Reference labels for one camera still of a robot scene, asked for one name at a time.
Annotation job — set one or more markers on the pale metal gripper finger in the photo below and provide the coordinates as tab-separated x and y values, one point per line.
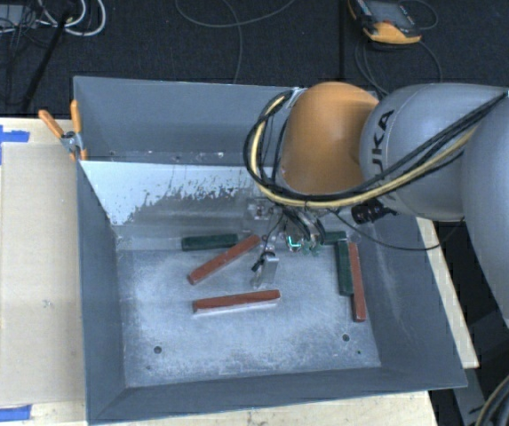
272	270
257	278

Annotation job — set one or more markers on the dark green flat block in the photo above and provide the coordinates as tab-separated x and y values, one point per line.
209	242
336	237
344	269

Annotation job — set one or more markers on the red-brown flat block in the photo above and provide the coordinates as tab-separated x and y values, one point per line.
358	286
236	301
223	261

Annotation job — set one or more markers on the grey metal bin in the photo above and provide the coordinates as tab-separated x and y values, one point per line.
245	349

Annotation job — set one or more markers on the pale wood flat board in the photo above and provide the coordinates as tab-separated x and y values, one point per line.
36	260

